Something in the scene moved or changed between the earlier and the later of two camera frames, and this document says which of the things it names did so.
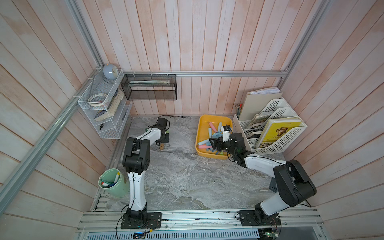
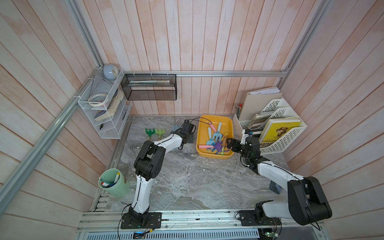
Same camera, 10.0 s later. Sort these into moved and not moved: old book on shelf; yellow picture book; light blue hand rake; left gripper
Moved: left gripper
Not moved: yellow picture book; light blue hand rake; old book on shelf
